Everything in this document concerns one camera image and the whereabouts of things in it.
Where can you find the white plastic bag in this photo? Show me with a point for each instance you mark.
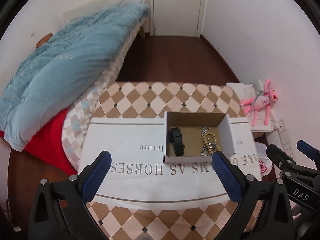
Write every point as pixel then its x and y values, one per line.
pixel 262 165

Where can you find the light blue quilt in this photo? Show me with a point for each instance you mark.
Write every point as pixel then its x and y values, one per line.
pixel 62 67

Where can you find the white door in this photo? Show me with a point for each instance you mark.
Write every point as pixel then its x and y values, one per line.
pixel 177 5

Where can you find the checkered printed cloth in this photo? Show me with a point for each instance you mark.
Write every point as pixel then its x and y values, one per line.
pixel 140 97

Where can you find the checkered bed sheet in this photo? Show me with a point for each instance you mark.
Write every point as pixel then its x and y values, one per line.
pixel 110 70

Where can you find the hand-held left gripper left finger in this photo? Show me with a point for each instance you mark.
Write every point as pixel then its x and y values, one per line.
pixel 96 177

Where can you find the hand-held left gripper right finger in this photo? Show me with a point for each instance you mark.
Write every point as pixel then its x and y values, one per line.
pixel 226 177

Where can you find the pink plush toy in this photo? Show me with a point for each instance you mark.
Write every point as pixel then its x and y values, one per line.
pixel 262 101

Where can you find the red cloth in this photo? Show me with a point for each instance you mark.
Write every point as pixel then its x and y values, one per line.
pixel 50 142

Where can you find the white cardboard box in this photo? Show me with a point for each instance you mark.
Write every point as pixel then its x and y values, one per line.
pixel 187 159

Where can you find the black wristband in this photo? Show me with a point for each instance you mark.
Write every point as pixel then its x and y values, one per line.
pixel 175 136

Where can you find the wooden bed leg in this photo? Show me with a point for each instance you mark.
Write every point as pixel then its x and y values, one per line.
pixel 143 28

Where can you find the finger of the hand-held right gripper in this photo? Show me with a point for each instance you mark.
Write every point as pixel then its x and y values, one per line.
pixel 277 155
pixel 308 150

